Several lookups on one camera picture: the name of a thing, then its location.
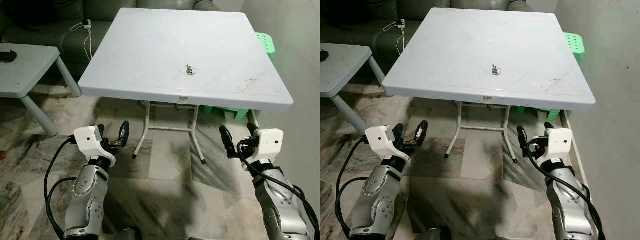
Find dark green leather sofa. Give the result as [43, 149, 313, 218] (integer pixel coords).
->
[0, 0, 221, 86]
[320, 0, 534, 83]

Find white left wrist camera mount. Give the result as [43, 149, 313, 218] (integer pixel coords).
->
[364, 125, 408, 165]
[73, 126, 117, 168]

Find white charger with cable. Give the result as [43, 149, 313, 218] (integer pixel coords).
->
[382, 19, 407, 57]
[69, 19, 95, 63]

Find small grey side table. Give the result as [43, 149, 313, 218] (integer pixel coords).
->
[320, 43, 386, 136]
[0, 43, 82, 138]

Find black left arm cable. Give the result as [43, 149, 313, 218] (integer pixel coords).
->
[334, 137, 372, 239]
[44, 137, 81, 237]

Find green plastic stool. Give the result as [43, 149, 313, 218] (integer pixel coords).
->
[200, 32, 277, 122]
[512, 32, 586, 122]

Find white folding table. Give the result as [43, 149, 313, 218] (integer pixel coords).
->
[382, 7, 597, 164]
[78, 7, 295, 166]

